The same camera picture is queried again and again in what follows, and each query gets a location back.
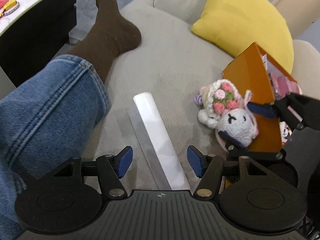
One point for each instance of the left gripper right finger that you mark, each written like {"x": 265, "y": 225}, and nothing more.
{"x": 209, "y": 169}

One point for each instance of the brown sock foot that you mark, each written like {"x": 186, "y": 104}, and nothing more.
{"x": 110, "y": 36}

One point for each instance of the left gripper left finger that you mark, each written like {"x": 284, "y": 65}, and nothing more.
{"x": 111, "y": 168}

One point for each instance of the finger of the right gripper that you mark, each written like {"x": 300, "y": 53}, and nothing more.
{"x": 264, "y": 110}
{"x": 231, "y": 139}

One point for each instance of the blue jeans leg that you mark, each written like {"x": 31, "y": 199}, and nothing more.
{"x": 44, "y": 122}

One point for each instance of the marble coffee table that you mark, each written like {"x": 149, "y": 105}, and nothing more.
{"x": 33, "y": 34}

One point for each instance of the crochet bunny with flowers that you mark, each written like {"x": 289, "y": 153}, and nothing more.
{"x": 225, "y": 110}

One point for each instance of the yellow toy on table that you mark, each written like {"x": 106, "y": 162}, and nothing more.
{"x": 9, "y": 7}

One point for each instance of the pink pouch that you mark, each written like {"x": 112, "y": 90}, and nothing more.
{"x": 282, "y": 85}

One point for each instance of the orange storage box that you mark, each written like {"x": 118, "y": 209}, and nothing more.
{"x": 249, "y": 71}

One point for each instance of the white long box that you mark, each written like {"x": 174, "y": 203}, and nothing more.
{"x": 156, "y": 144}

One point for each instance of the yellow cushion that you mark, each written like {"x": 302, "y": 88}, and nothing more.
{"x": 233, "y": 25}

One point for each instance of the beige sofa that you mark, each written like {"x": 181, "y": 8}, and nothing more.
{"x": 172, "y": 64}

